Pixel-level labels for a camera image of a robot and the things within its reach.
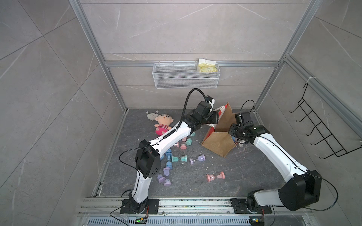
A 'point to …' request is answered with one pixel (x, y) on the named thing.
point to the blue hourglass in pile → (168, 163)
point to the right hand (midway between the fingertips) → (234, 130)
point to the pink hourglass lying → (182, 144)
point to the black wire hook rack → (335, 145)
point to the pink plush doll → (164, 121)
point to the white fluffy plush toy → (151, 116)
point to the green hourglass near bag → (188, 141)
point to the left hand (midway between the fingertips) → (222, 113)
